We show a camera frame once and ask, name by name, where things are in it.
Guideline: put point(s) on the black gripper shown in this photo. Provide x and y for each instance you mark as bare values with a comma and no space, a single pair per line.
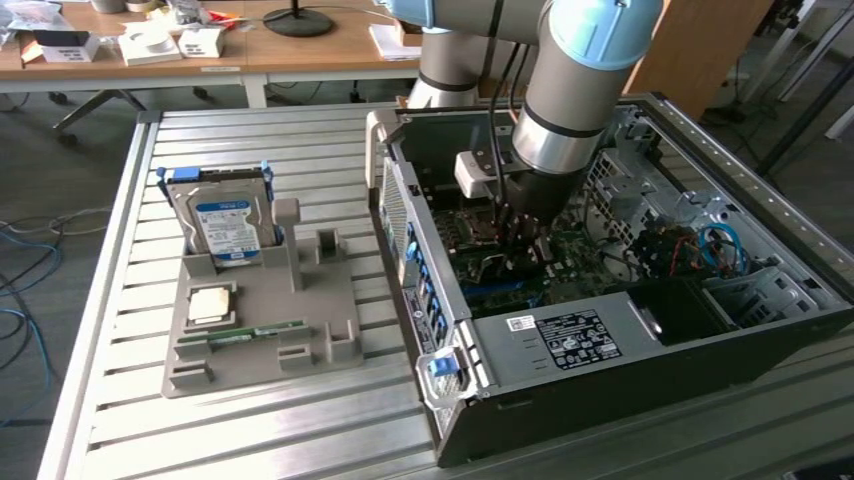
547,195

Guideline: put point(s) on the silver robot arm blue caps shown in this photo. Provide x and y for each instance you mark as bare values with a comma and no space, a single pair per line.
567,100

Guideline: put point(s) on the green motherboard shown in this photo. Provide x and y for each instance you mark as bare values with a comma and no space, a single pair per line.
581,260

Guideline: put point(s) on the blue expansion slot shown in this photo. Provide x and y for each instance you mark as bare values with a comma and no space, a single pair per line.
494,289

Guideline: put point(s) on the grey power supply unit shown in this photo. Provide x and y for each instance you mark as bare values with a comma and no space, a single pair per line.
507,350

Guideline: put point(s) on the wooden cabinet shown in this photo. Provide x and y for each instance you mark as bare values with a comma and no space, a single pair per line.
701,50

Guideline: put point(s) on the blue case latch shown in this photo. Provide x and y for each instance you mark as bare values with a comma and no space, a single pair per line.
440,366

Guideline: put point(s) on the white paper stack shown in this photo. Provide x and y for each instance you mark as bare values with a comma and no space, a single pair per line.
390,45

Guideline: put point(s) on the grey metal disk bay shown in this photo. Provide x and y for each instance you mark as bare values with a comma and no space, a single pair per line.
767,295

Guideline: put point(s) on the open black PC case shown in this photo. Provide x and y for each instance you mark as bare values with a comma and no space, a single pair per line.
601,400

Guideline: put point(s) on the grey parts rack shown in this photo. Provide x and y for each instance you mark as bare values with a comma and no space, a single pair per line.
267,310

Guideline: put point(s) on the hard disk blue caddy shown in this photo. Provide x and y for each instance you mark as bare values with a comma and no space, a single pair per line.
223,230

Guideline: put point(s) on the black round lamp base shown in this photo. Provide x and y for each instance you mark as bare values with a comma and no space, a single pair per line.
298,22

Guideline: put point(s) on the grey metal table legs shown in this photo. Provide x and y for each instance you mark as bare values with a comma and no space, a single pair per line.
822,45

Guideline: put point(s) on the green RAM stick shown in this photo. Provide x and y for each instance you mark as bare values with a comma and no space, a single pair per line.
240,332

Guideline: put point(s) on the CPU chip silver lid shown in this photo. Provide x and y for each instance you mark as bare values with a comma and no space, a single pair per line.
212,305

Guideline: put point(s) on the small white labelled box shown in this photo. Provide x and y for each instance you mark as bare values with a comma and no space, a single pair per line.
200,44

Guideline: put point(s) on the white box with tape roll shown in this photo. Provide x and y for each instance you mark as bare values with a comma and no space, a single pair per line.
148,45

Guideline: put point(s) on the grey rolling stand leg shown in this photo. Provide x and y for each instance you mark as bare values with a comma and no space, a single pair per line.
94,107

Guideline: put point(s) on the white box black lid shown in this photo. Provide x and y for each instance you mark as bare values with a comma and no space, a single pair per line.
67,47

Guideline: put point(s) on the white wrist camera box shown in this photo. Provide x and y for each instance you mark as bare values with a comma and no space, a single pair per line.
475,175

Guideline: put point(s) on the CPU socket metal frame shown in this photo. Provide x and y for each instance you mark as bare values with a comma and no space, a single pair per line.
477,227

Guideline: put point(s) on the wooden desk white frame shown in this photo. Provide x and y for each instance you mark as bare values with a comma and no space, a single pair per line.
300,55

